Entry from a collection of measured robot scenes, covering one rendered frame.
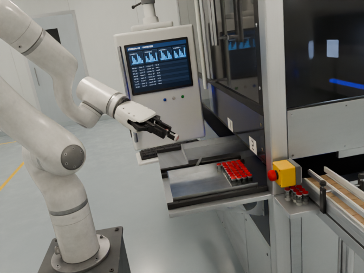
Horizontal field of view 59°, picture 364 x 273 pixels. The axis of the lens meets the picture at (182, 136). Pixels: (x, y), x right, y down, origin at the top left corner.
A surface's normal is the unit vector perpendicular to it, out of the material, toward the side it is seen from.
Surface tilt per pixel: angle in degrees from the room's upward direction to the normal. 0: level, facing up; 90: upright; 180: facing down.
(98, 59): 90
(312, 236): 90
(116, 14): 90
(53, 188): 31
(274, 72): 90
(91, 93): 61
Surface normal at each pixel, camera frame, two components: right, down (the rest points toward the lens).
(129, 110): 0.24, -0.78
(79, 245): 0.42, 0.23
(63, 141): 0.55, -0.32
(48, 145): 0.40, -0.14
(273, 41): 0.14, 0.29
